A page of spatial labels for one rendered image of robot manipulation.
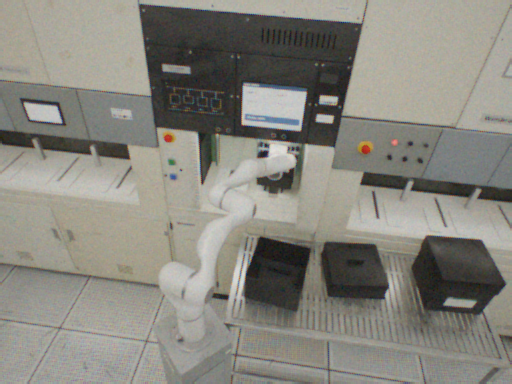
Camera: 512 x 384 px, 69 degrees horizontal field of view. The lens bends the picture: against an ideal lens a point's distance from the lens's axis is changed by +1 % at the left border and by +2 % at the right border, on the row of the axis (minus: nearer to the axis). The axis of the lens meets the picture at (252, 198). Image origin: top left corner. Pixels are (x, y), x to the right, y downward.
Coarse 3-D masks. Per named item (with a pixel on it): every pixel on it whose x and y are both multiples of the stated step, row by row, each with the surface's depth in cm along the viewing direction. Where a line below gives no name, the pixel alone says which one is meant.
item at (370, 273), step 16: (336, 256) 196; (352, 256) 196; (368, 256) 197; (336, 272) 188; (352, 272) 188; (368, 272) 189; (384, 272) 189; (336, 288) 184; (352, 288) 184; (368, 288) 184; (384, 288) 183
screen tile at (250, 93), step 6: (246, 90) 164; (252, 90) 164; (258, 90) 163; (246, 96) 166; (252, 96) 165; (258, 96) 165; (264, 96) 165; (270, 96) 164; (264, 102) 167; (270, 102) 166; (246, 108) 170; (252, 108) 169; (258, 108) 169; (264, 108) 168; (270, 108) 168
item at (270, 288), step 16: (272, 240) 194; (256, 256) 197; (272, 256) 202; (288, 256) 198; (304, 256) 195; (256, 272) 194; (272, 272) 197; (288, 272) 195; (304, 272) 198; (256, 288) 178; (272, 288) 174; (288, 288) 171; (272, 304) 183; (288, 304) 179
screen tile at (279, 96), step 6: (276, 96) 164; (282, 96) 164; (288, 96) 163; (294, 96) 163; (288, 102) 165; (294, 102) 165; (300, 102) 164; (276, 108) 168; (282, 108) 167; (288, 108) 167; (294, 108) 166; (300, 108) 166; (282, 114) 169; (288, 114) 169; (294, 114) 168
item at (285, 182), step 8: (264, 144) 227; (280, 144) 212; (288, 144) 209; (288, 152) 216; (296, 152) 216; (296, 160) 214; (264, 176) 219; (288, 176) 216; (264, 184) 222; (272, 184) 221; (280, 184) 221; (288, 184) 220
